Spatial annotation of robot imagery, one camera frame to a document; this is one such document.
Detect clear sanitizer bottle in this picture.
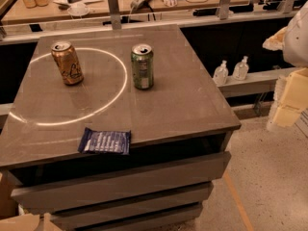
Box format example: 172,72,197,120
213,61,228,86
232,56,249,81

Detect green soda can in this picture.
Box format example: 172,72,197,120
131,43,154,90

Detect right clear sanitizer bottle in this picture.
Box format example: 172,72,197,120
232,56,249,81

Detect grey drawer cabinet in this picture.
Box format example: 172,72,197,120
0,25,240,231

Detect white cup on saucer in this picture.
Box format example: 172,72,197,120
67,3,90,17

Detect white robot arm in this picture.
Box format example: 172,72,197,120
263,2,308,67

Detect orange soda can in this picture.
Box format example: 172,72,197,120
51,41,84,86

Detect metal upright bracket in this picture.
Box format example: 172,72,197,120
108,0,121,30

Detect wooden background desk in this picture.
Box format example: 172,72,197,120
0,0,308,26

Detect yellow cardboard box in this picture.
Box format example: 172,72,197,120
273,67,308,127

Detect blue snack packet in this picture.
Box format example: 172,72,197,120
78,128,131,155

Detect left clear sanitizer bottle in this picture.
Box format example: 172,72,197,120
213,61,228,86

